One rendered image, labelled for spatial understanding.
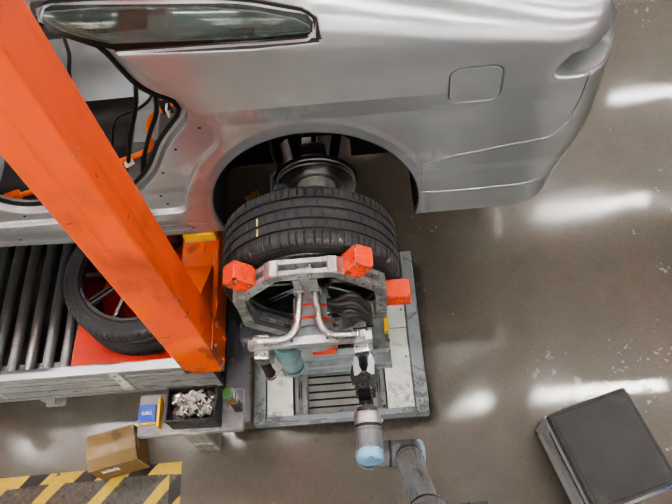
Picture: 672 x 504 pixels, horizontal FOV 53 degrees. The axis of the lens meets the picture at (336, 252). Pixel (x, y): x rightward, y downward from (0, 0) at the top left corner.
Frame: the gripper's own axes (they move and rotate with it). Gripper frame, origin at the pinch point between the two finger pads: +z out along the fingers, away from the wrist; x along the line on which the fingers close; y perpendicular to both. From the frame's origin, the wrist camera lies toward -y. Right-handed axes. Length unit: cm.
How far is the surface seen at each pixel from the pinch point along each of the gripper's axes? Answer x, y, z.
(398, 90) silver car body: 19, -65, 61
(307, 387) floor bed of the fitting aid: -29, 78, 15
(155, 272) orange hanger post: -57, -55, 9
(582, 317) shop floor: 105, 83, 41
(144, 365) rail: -95, 44, 19
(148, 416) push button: -88, 35, -6
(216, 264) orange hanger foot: -58, 15, 50
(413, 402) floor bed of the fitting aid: 19, 75, 4
